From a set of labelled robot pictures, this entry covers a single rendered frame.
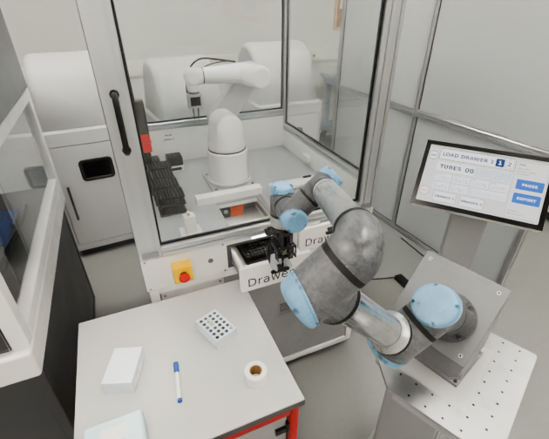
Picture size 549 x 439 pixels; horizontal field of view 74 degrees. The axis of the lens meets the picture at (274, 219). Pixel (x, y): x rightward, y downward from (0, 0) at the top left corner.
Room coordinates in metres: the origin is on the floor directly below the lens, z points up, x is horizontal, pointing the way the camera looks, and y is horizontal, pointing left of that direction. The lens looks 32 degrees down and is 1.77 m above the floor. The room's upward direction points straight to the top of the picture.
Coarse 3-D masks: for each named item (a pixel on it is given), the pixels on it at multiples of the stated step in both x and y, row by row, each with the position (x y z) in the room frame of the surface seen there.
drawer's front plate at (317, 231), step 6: (324, 222) 1.33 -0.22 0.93; (306, 228) 1.28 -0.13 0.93; (312, 228) 1.29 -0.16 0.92; (318, 228) 1.30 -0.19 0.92; (324, 228) 1.32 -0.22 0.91; (300, 234) 1.27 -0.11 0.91; (306, 234) 1.28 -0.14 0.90; (312, 234) 1.29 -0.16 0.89; (318, 234) 1.30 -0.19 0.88; (324, 234) 1.32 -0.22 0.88; (330, 234) 1.33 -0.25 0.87; (300, 240) 1.27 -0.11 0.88; (312, 240) 1.29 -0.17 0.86; (324, 240) 1.32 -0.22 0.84; (300, 246) 1.27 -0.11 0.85; (312, 246) 1.29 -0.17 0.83; (318, 246) 1.31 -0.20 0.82
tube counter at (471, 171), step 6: (468, 168) 1.48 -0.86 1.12; (474, 168) 1.47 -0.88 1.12; (480, 168) 1.46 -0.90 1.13; (468, 174) 1.46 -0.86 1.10; (474, 174) 1.45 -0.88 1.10; (480, 174) 1.45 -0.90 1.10; (486, 174) 1.44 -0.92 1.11; (492, 174) 1.43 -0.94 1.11; (498, 174) 1.42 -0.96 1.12; (504, 174) 1.42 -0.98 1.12; (510, 174) 1.41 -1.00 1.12; (498, 180) 1.40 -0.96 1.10; (504, 180) 1.40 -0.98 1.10; (510, 180) 1.39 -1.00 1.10
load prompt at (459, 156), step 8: (440, 152) 1.57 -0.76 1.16; (448, 152) 1.56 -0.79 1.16; (456, 152) 1.55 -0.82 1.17; (464, 152) 1.53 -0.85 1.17; (472, 152) 1.52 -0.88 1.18; (456, 160) 1.52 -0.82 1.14; (464, 160) 1.51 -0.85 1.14; (472, 160) 1.50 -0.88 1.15; (480, 160) 1.49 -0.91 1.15; (488, 160) 1.48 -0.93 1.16; (496, 160) 1.47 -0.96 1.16; (504, 160) 1.46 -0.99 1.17; (512, 160) 1.44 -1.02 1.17; (504, 168) 1.43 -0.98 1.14; (512, 168) 1.42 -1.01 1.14
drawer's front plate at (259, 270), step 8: (296, 256) 1.10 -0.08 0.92; (304, 256) 1.11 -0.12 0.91; (256, 264) 1.04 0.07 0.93; (264, 264) 1.05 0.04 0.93; (296, 264) 1.10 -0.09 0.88; (240, 272) 1.01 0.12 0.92; (248, 272) 1.02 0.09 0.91; (256, 272) 1.03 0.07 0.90; (264, 272) 1.05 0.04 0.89; (288, 272) 1.09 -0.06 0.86; (240, 280) 1.02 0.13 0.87; (256, 280) 1.03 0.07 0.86; (272, 280) 1.06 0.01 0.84; (280, 280) 1.07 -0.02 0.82; (248, 288) 1.02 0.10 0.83
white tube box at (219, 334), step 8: (216, 312) 0.93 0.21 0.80; (200, 320) 0.90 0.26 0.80; (216, 320) 0.90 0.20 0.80; (224, 320) 0.90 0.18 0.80; (200, 328) 0.87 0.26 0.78; (208, 328) 0.86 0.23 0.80; (216, 328) 0.86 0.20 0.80; (224, 328) 0.87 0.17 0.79; (208, 336) 0.84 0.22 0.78; (216, 336) 0.83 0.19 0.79; (224, 336) 0.82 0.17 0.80; (232, 336) 0.85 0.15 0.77; (216, 344) 0.80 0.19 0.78; (224, 344) 0.82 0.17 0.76
